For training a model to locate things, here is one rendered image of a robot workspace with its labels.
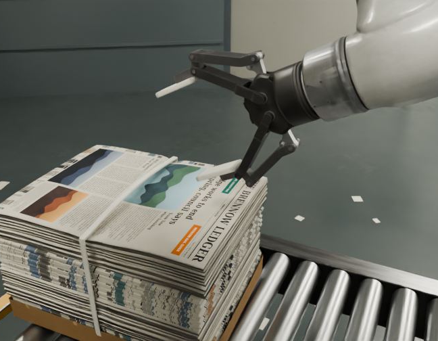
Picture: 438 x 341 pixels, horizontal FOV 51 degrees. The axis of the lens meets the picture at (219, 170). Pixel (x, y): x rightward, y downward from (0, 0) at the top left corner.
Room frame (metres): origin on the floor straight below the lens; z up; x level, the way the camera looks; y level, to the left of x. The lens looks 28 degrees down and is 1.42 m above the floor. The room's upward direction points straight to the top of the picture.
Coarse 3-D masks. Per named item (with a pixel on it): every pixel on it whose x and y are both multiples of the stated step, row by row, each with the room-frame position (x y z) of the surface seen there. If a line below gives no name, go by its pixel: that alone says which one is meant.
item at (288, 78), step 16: (256, 80) 0.56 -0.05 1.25; (272, 80) 0.56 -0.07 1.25; (288, 80) 0.53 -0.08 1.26; (272, 96) 0.55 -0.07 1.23; (288, 96) 0.52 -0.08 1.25; (304, 96) 0.51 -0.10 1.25; (256, 112) 0.56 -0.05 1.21; (272, 112) 0.55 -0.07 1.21; (288, 112) 0.52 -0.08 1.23; (304, 112) 0.51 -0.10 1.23; (272, 128) 0.55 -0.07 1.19; (288, 128) 0.55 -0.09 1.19
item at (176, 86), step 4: (188, 80) 0.60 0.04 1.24; (192, 80) 0.60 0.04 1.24; (196, 80) 0.60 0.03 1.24; (176, 84) 0.61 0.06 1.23; (180, 84) 0.61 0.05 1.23; (184, 84) 0.60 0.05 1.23; (188, 84) 0.60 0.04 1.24; (168, 88) 0.62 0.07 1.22; (172, 88) 0.61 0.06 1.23; (176, 88) 0.61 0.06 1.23; (180, 88) 0.61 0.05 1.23; (160, 92) 0.62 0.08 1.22; (164, 92) 0.62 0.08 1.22; (168, 92) 0.62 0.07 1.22; (156, 96) 0.62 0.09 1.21; (160, 96) 0.62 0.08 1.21
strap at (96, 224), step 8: (168, 160) 0.77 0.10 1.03; (160, 168) 0.73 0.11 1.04; (144, 176) 0.70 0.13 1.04; (136, 184) 0.67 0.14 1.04; (128, 192) 0.64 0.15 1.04; (120, 200) 0.62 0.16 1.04; (112, 208) 0.60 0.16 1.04; (104, 216) 0.58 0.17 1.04; (96, 224) 0.56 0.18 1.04; (88, 232) 0.54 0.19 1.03
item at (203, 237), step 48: (192, 192) 0.66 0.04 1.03; (240, 192) 0.66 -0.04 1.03; (144, 240) 0.52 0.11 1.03; (192, 240) 0.52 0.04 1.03; (240, 240) 0.60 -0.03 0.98; (144, 288) 0.50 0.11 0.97; (192, 288) 0.47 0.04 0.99; (240, 288) 0.62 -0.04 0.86; (144, 336) 0.50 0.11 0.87; (192, 336) 0.46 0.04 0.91
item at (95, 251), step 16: (160, 160) 0.78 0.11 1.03; (160, 176) 0.72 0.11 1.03; (144, 192) 0.67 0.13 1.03; (128, 208) 0.62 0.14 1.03; (80, 224) 0.57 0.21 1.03; (112, 224) 0.57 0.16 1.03; (96, 240) 0.53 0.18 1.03; (80, 256) 0.54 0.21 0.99; (96, 256) 0.53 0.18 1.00; (80, 272) 0.54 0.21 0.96; (96, 272) 0.53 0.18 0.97; (80, 288) 0.54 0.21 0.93; (96, 288) 0.53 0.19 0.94; (80, 304) 0.54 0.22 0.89; (96, 304) 0.53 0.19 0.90
